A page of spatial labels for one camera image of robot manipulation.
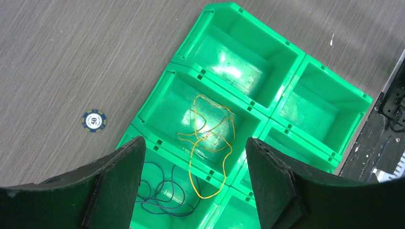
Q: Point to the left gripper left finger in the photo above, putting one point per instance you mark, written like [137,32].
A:
[98,195]

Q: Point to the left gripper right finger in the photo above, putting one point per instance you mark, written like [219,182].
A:
[290,194]

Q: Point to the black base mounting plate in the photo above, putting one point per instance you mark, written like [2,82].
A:
[378,154]

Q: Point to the green six-compartment bin tray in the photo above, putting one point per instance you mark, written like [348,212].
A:
[231,79]

